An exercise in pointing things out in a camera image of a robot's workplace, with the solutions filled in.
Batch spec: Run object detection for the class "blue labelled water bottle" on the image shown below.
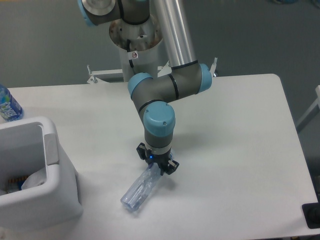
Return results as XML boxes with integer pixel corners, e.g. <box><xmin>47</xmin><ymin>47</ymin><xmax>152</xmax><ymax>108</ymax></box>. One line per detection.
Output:
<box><xmin>0</xmin><ymin>84</ymin><xmax>24</xmax><ymax>122</ymax></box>

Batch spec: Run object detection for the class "clear plastic bottle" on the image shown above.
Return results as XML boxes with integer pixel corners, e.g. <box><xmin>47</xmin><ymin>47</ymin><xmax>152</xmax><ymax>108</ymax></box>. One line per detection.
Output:
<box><xmin>120</xmin><ymin>154</ymin><xmax>174</xmax><ymax>213</ymax></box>

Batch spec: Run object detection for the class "blue snack packet in bin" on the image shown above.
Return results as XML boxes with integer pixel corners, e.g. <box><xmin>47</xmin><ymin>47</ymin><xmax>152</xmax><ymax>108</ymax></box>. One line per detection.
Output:
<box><xmin>6</xmin><ymin>175</ymin><xmax>29</xmax><ymax>194</ymax></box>

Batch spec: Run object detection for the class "white plastic trash can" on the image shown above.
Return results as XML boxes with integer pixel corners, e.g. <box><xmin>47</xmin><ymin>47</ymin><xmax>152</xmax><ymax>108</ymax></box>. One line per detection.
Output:
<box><xmin>0</xmin><ymin>116</ymin><xmax>83</xmax><ymax>232</ymax></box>

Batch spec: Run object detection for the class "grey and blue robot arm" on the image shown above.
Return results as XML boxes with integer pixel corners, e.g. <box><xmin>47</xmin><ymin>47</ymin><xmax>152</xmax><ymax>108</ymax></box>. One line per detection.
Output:
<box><xmin>78</xmin><ymin>0</ymin><xmax>213</xmax><ymax>175</ymax></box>

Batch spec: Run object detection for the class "black cable on pedestal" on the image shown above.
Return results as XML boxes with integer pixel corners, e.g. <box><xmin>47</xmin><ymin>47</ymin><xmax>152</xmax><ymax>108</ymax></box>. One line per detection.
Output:
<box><xmin>125</xmin><ymin>38</ymin><xmax>138</xmax><ymax>76</ymax></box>

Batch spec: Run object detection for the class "white base bracket right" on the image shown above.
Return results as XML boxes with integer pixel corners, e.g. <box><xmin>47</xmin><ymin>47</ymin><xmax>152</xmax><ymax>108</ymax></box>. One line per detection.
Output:
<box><xmin>209</xmin><ymin>57</ymin><xmax>218</xmax><ymax>77</ymax></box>

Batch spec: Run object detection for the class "white base bracket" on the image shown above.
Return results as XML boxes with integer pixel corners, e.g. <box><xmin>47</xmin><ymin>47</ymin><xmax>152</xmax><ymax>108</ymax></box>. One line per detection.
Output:
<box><xmin>86</xmin><ymin>64</ymin><xmax>124</xmax><ymax>84</ymax></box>
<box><xmin>209</xmin><ymin>57</ymin><xmax>218</xmax><ymax>77</ymax></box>

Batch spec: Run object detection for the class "white base bracket left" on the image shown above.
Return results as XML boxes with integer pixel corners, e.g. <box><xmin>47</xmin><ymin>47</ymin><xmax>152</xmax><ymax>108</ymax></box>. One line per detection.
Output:
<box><xmin>86</xmin><ymin>64</ymin><xmax>124</xmax><ymax>84</ymax></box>

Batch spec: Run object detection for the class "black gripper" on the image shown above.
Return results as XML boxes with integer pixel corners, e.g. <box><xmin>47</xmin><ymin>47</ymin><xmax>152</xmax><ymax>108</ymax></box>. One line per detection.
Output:
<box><xmin>136</xmin><ymin>142</ymin><xmax>180</xmax><ymax>176</ymax></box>

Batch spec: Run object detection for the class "white metal frame right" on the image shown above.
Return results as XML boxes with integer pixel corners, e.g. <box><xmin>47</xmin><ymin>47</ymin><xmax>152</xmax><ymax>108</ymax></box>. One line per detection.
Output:
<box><xmin>295</xmin><ymin>85</ymin><xmax>320</xmax><ymax>134</ymax></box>

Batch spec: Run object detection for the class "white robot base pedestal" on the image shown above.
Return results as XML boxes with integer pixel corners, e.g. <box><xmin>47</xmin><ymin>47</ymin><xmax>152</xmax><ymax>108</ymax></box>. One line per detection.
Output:
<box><xmin>109</xmin><ymin>14</ymin><xmax>163</xmax><ymax>82</ymax></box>

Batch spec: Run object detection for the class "black clamp at table edge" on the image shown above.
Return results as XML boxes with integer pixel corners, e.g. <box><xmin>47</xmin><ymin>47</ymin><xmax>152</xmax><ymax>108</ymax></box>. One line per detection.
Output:
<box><xmin>302</xmin><ymin>202</ymin><xmax>320</xmax><ymax>229</ymax></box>

